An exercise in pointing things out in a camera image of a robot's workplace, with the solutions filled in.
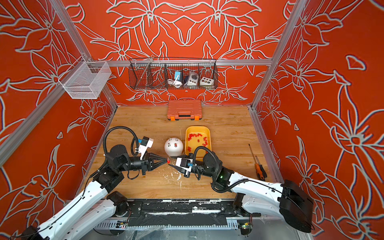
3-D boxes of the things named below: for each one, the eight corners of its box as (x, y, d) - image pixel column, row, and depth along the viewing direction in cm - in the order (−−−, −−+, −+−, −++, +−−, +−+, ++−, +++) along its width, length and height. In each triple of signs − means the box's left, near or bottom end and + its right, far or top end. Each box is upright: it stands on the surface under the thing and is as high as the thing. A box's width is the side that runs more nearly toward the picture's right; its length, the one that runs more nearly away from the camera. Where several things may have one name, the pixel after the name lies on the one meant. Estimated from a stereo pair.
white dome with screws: (166, 158, 93) (163, 149, 84) (167, 147, 99) (164, 137, 89) (182, 158, 93) (181, 149, 84) (183, 147, 99) (182, 137, 89)
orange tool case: (166, 121, 112) (165, 116, 108) (169, 104, 124) (168, 99, 120) (202, 121, 112) (202, 116, 108) (200, 104, 124) (201, 99, 120)
